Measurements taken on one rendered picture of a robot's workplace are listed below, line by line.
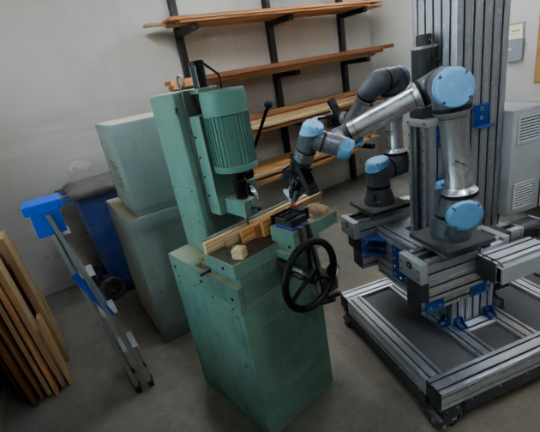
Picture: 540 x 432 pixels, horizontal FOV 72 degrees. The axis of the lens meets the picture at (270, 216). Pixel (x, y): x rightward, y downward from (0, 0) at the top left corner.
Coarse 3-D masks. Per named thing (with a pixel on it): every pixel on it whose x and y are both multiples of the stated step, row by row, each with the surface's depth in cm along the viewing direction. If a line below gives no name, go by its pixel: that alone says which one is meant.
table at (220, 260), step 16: (320, 224) 165; (256, 240) 155; (272, 240) 152; (208, 256) 149; (224, 256) 146; (256, 256) 144; (272, 256) 149; (288, 256) 145; (224, 272) 144; (240, 272) 140
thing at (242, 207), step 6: (228, 198) 158; (234, 198) 156; (246, 198) 154; (252, 198) 153; (228, 204) 159; (234, 204) 155; (240, 204) 152; (246, 204) 151; (252, 204) 153; (228, 210) 161; (234, 210) 157; (240, 210) 153; (246, 210) 151; (252, 210) 153; (246, 216) 152
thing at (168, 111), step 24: (168, 96) 149; (168, 120) 156; (168, 144) 164; (168, 168) 173; (192, 168) 158; (192, 192) 163; (192, 216) 171; (216, 216) 170; (240, 216) 179; (192, 240) 182
